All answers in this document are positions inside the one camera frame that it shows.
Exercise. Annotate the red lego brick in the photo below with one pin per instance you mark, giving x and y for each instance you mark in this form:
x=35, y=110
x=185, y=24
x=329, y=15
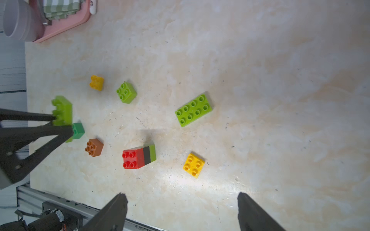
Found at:
x=133, y=158

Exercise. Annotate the dark green lego brick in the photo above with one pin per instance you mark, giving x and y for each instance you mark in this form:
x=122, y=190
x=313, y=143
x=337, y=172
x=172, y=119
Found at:
x=78, y=131

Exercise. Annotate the small yellow lego brick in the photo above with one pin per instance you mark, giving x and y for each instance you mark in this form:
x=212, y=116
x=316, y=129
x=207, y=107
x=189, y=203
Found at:
x=97, y=83

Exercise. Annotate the brown lego brick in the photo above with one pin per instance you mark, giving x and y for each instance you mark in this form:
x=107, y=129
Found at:
x=94, y=147

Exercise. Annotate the green checkered cloth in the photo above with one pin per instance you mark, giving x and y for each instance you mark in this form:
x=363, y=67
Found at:
x=60, y=9

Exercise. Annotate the lime square lego brick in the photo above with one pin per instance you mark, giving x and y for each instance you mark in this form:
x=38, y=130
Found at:
x=152, y=153

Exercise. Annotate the pink tray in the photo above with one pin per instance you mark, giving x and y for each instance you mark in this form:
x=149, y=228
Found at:
x=52, y=28

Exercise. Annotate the long lime lego brick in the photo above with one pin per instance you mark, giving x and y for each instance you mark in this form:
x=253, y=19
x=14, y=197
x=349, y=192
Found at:
x=63, y=112

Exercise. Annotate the small lime lego brick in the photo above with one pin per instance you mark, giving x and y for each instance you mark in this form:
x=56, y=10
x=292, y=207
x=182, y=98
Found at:
x=126, y=93

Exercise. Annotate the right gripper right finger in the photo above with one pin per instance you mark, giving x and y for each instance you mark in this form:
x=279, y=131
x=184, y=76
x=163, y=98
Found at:
x=252, y=217

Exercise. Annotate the black lego brick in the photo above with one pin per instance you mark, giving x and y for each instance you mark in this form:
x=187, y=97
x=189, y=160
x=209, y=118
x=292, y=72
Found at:
x=147, y=157

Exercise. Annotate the long lime lego plate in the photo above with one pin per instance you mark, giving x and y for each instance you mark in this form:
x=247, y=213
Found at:
x=193, y=110

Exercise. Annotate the yellow square lego brick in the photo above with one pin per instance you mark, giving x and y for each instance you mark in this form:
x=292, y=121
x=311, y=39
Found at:
x=193, y=165

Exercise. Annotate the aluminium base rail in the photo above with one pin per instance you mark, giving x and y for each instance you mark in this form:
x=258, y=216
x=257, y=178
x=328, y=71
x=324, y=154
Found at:
x=86, y=208

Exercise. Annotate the front lavender bowl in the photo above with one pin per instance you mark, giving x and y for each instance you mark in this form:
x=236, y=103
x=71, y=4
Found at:
x=21, y=22

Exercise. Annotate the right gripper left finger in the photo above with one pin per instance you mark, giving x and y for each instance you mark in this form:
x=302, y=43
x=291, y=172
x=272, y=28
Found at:
x=111, y=217

